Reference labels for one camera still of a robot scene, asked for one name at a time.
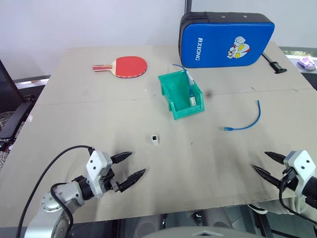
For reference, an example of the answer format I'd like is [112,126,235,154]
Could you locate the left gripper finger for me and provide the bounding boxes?
[118,168,147,193]
[110,151,133,164]

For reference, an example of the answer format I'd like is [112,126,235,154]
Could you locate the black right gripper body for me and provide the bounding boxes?
[279,168,302,192]

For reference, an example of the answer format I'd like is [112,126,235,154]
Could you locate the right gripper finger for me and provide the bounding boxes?
[264,151,288,165]
[252,165,283,188]

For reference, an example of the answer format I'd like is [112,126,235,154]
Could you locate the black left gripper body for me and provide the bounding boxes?
[100,166,124,193]

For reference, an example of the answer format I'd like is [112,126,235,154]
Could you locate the green plastic bin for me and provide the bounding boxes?
[158,70,206,121]

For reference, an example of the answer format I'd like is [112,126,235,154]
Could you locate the red table tennis paddle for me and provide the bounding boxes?
[92,56,149,79]

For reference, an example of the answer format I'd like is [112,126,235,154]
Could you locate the purple white plastic bag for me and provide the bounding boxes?
[298,56,317,72]

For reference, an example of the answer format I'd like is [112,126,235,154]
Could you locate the blue black kick pad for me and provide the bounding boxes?
[178,11,276,69]

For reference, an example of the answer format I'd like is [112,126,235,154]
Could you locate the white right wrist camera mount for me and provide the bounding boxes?
[282,149,317,198]

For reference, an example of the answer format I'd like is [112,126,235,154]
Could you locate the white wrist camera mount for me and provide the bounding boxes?
[282,149,317,198]
[85,150,113,198]

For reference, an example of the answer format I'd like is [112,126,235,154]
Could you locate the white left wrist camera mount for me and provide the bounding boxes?
[85,150,113,198]

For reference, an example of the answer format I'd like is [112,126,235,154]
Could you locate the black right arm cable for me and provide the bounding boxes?
[279,178,317,226]

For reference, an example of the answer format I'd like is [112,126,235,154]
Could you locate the blue loose Ethernet cable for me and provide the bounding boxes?
[218,100,262,132]

